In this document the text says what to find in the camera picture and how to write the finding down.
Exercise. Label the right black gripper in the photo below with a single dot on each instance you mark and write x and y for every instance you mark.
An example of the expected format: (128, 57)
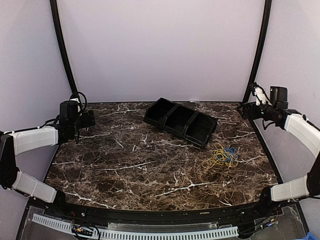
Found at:
(246, 106)

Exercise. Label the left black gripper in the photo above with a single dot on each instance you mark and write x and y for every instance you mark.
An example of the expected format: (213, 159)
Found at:
(87, 123)

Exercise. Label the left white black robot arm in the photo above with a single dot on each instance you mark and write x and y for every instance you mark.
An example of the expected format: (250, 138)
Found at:
(64, 127)

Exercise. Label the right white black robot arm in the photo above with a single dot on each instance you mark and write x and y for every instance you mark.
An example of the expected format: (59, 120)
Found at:
(274, 108)

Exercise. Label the black three-compartment bin tray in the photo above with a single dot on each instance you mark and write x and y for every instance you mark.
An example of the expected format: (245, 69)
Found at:
(181, 121)

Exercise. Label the blue object bottom corner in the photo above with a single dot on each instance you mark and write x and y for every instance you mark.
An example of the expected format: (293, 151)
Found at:
(310, 236)

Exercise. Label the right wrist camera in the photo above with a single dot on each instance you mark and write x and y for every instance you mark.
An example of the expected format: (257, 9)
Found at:
(259, 93)

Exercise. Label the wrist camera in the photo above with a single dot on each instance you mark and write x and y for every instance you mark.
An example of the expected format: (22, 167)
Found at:
(259, 93)
(80, 98)

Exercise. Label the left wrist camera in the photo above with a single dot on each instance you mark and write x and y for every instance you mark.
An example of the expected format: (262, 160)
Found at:
(80, 98)

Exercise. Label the right black frame post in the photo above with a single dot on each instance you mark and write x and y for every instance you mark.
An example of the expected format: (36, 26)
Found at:
(259, 48)

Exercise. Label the black frame post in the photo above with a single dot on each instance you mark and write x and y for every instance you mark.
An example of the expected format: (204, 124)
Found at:
(61, 45)
(259, 48)

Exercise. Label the black front rail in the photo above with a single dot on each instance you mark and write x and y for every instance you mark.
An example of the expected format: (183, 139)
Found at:
(102, 216)

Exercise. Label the white slotted cable duct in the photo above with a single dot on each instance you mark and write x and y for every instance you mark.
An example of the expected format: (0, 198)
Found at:
(138, 232)

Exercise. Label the left black frame post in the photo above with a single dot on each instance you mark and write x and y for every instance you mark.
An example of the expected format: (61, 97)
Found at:
(61, 45)

